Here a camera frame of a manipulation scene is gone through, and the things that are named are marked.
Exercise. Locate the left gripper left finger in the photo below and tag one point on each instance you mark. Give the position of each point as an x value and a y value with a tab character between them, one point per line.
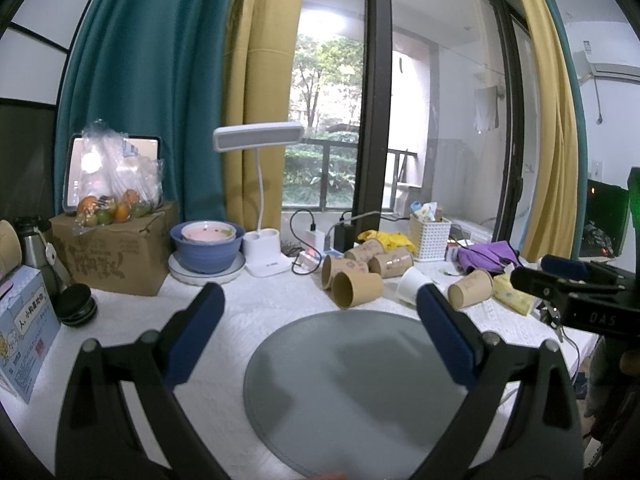
96	436

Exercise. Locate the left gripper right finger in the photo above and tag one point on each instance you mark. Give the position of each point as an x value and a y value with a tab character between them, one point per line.
541	439

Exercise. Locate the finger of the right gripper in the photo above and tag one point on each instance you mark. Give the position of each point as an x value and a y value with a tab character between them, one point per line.
549	287
576	270

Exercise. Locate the brown paper cup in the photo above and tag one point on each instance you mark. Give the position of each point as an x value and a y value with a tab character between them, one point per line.
474	288
393	263
365	251
332	266
350	289

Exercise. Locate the white paper cup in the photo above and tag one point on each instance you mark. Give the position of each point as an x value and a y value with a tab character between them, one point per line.
410	283

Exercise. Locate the brown paper cup back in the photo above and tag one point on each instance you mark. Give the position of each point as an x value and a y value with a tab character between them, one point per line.
365	251

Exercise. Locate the brown paper cup front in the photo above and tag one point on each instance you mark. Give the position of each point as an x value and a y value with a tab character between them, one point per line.
350	289

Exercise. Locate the yellow tissue pack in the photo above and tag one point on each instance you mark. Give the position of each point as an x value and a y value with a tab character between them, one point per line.
510	297

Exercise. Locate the yellow curtain right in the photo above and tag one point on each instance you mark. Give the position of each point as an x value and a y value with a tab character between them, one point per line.
552	223

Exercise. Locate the yellow curtain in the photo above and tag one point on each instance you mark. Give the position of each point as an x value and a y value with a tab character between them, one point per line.
258	63
552	223

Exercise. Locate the purple towel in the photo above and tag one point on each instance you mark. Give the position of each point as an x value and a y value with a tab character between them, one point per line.
492	257

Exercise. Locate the white perforated basket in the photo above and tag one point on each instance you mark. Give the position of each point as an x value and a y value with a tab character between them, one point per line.
429	238

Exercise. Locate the black round lid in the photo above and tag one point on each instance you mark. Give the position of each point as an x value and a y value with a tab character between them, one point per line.
75	305

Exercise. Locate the blue tissue box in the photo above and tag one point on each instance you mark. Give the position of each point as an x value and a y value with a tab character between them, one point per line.
28	330

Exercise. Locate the round grey mat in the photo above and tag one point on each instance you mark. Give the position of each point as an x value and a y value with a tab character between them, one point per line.
363	393

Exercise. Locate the cardboard box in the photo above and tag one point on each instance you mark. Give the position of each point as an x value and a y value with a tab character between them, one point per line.
129	258

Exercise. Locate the air conditioner unit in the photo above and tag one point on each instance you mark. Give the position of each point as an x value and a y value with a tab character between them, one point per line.
587	68

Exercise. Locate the black power adapter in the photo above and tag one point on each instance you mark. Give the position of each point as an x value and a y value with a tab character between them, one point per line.
344	233

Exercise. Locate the blue ceramic bowl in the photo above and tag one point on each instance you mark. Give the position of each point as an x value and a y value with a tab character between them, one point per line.
205	258

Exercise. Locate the white charger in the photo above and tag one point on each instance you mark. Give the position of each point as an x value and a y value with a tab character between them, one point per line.
314	240

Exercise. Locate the pink inner bowl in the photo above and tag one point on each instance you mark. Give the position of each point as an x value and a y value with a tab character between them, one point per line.
208	232

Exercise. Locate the white desk lamp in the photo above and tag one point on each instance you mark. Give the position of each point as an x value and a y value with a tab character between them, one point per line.
261	247

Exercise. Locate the plastic bag of fruit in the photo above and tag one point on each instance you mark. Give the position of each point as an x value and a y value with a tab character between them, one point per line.
117	181

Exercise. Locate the tablet with screen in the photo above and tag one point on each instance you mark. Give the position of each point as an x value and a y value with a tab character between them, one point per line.
149	146

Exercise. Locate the yellow curtain left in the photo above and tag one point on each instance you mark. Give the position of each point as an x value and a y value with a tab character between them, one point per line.
258	63

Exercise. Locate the teal curtain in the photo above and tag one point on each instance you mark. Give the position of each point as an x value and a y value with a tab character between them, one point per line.
152	68

